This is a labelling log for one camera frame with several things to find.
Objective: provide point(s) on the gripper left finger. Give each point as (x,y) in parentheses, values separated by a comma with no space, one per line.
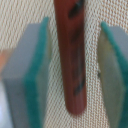
(24,83)

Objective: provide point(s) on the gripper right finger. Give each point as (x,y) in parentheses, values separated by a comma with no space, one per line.
(113,64)

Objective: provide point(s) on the brown sausage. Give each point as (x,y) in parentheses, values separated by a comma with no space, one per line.
(70,29)

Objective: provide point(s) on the woven beige placemat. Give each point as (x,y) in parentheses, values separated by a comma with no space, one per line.
(15,15)

